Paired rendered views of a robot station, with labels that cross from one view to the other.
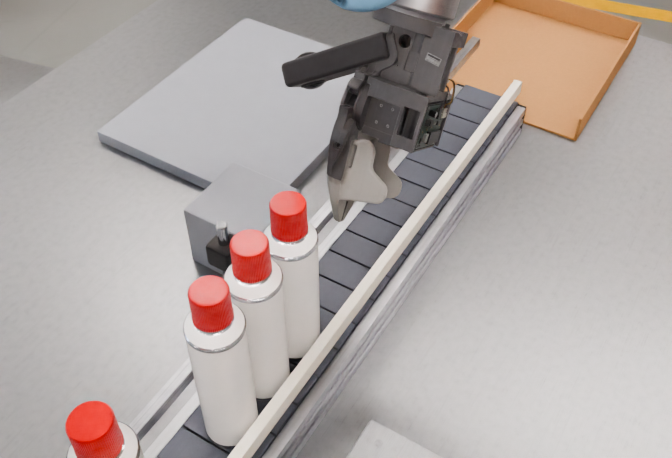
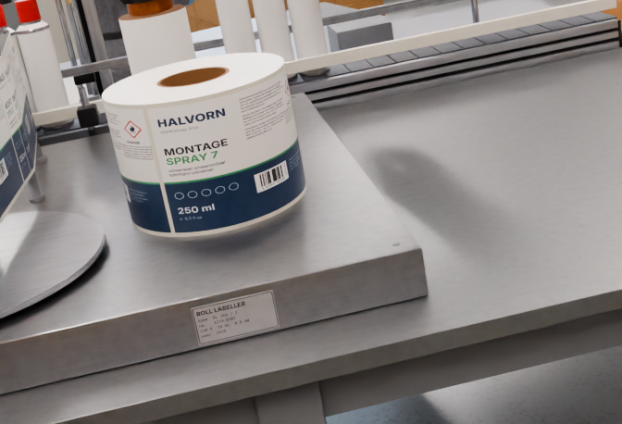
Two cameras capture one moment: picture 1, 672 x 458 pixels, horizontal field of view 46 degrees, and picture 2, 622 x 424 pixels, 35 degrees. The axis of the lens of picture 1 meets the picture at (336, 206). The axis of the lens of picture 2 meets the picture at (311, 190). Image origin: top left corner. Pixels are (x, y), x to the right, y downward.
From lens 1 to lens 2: 1.36 m
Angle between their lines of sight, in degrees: 50
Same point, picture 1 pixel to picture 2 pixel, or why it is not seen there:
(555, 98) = not seen: outside the picture
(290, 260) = not seen: outside the picture
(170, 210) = not seen: hidden behind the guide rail
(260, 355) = (262, 36)
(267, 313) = not seen: outside the picture
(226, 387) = (226, 28)
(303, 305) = (299, 22)
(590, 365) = (469, 119)
